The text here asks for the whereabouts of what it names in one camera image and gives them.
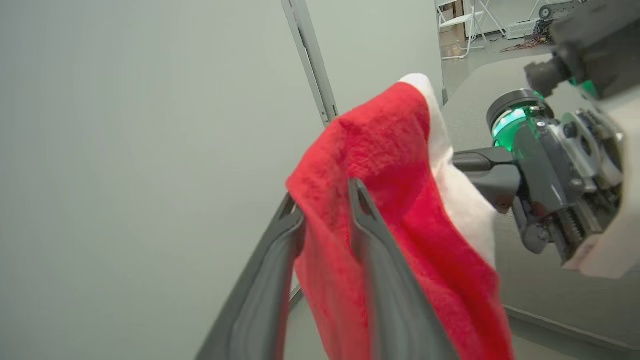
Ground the white folding chair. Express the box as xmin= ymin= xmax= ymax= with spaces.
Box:
xmin=437 ymin=0 xmax=507 ymax=61

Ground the red and black cable bundle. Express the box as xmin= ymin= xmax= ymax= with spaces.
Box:
xmin=500 ymin=20 xmax=553 ymax=54

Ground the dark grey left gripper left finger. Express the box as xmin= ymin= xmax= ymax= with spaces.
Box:
xmin=195 ymin=193 xmax=306 ymax=360

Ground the red and white plush garment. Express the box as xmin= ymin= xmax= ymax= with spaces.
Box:
xmin=286 ymin=73 xmax=516 ymax=360

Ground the white flat box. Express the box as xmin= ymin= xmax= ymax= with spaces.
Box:
xmin=505 ymin=19 xmax=539 ymax=40

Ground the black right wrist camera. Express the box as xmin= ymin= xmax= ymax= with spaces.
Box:
xmin=524 ymin=0 xmax=640 ymax=101

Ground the grey aluminium frame post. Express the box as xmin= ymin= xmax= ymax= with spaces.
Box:
xmin=281 ymin=0 xmax=340 ymax=127

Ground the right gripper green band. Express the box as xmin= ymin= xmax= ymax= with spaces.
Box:
xmin=452 ymin=89 xmax=626 ymax=264

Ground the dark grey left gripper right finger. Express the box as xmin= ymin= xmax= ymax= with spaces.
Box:
xmin=348 ymin=178 xmax=461 ymax=360

